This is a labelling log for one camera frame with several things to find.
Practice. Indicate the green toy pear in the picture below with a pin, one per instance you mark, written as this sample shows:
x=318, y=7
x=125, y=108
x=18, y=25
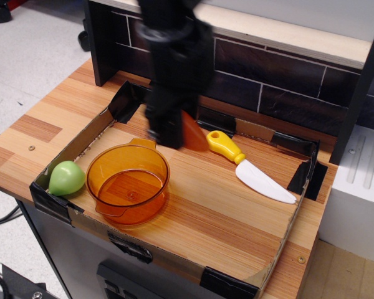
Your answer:
x=66, y=178

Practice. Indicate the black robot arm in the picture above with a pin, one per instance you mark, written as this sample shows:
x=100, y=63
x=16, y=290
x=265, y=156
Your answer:
x=167, y=16

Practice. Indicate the black metal bracket with screw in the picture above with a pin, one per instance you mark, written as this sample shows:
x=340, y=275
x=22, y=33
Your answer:
x=13, y=285

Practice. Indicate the orange toy carrot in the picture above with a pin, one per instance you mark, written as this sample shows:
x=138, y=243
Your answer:
x=193, y=137

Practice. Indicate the yellow handled white toy knife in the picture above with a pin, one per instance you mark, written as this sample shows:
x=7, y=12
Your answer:
x=250, y=175

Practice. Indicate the cardboard fence with black tape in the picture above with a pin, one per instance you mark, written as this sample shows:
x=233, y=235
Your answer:
x=214, y=237

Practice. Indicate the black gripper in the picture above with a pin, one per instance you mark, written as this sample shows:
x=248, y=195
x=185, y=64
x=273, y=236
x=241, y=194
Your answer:
x=182, y=65

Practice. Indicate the black object top left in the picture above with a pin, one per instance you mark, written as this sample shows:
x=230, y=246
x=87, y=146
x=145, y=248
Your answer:
x=5, y=14

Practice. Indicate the dark tile backsplash panel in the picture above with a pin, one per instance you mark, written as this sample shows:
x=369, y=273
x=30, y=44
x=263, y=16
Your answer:
x=300, y=79

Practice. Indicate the orange transparent plastic pot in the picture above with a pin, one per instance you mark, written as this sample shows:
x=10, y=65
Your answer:
x=129, y=182

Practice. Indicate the white toy sink unit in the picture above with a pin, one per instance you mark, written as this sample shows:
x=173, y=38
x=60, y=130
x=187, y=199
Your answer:
x=348, y=220

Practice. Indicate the black office chair wheel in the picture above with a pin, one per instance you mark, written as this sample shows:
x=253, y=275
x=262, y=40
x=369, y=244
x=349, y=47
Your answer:
x=83, y=38

